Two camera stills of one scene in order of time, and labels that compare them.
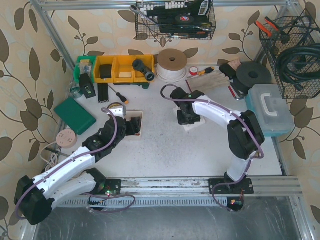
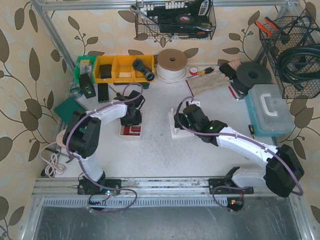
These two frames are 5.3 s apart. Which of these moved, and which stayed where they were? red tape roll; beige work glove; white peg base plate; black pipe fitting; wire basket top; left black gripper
Moved: white peg base plate; left black gripper
Stayed: wire basket top; black pipe fitting; beige work glove; red tape roll
